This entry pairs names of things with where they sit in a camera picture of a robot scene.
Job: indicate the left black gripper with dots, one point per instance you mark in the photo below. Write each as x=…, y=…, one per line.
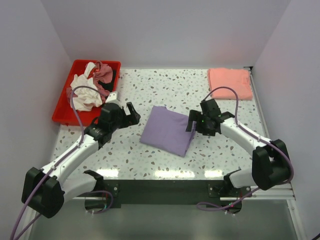
x=129, y=116

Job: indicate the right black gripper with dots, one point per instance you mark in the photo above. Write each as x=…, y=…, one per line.
x=200, y=122

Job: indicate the lavender t-shirt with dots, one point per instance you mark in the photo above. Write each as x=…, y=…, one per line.
x=166, y=130

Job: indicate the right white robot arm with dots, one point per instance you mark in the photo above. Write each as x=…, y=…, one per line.
x=270, y=162

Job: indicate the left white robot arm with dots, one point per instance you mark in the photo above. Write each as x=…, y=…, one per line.
x=43, y=188

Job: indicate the black garment in bin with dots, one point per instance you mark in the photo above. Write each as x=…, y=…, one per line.
x=108, y=81

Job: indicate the white t-shirt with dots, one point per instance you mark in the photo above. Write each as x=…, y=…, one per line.
x=84, y=99

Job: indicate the dusty pink t-shirt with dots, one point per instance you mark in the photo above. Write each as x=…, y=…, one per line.
x=100, y=70

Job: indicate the folded salmon t-shirt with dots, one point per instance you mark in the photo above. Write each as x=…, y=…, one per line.
x=237, y=79

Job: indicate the red plastic bin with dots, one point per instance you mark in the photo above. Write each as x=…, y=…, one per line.
x=65, y=112

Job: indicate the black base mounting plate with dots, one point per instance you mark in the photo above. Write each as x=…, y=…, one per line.
x=115, y=193

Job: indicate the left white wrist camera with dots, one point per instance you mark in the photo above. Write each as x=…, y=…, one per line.
x=113, y=98

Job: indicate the right aluminium rail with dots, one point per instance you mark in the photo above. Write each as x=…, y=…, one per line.
x=284, y=191

